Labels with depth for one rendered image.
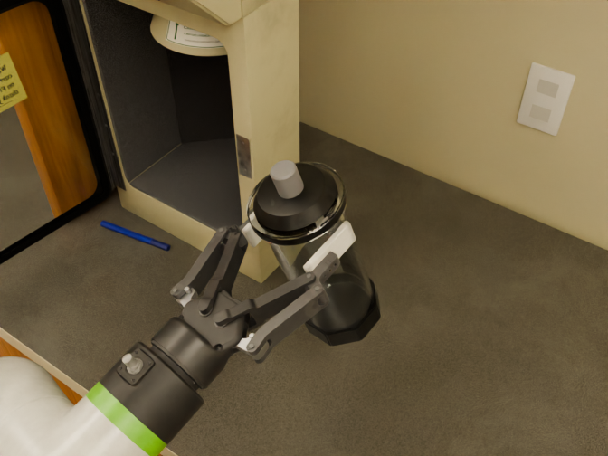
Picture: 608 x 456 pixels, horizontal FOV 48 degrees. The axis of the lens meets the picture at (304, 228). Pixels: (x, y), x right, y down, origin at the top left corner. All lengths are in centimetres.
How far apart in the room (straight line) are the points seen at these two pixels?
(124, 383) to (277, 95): 44
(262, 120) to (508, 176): 54
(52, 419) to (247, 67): 45
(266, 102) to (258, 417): 43
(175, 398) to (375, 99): 83
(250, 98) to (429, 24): 44
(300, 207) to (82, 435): 30
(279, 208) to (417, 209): 59
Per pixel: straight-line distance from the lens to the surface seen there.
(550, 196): 129
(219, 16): 79
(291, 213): 69
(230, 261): 75
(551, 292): 118
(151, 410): 67
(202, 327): 71
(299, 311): 68
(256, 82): 88
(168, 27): 96
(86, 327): 112
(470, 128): 128
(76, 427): 68
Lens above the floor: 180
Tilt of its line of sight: 45 degrees down
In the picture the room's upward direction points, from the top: straight up
